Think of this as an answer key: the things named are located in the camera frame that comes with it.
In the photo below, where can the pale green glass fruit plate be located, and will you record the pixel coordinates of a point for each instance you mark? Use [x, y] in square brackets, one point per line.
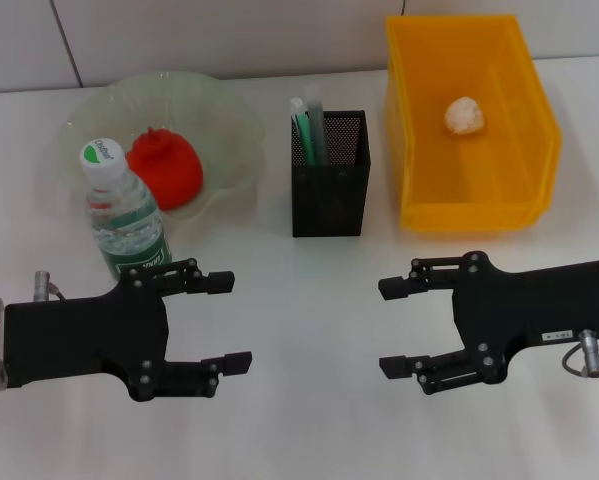
[219, 130]

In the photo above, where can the yellow plastic bin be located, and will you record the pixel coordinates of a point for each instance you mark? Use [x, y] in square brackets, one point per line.
[479, 175]

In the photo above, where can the black mesh pen holder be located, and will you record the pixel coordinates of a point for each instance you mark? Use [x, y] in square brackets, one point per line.
[329, 200]

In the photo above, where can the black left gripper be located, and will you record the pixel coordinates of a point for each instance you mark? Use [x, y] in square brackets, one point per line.
[89, 340]

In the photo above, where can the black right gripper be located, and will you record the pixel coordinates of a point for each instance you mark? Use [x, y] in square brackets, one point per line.
[529, 315]

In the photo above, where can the red tomato-like fruit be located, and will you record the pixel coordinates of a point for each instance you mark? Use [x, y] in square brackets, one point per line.
[174, 170]

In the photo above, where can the white paper ball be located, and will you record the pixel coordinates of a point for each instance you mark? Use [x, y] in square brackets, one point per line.
[463, 116]

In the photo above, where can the grey pen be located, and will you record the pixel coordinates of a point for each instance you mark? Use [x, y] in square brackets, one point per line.
[319, 130]

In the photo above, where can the clear green-label water bottle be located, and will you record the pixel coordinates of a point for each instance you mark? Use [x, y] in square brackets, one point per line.
[126, 225]

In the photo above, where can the green utility knife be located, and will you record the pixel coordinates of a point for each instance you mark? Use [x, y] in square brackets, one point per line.
[304, 140]

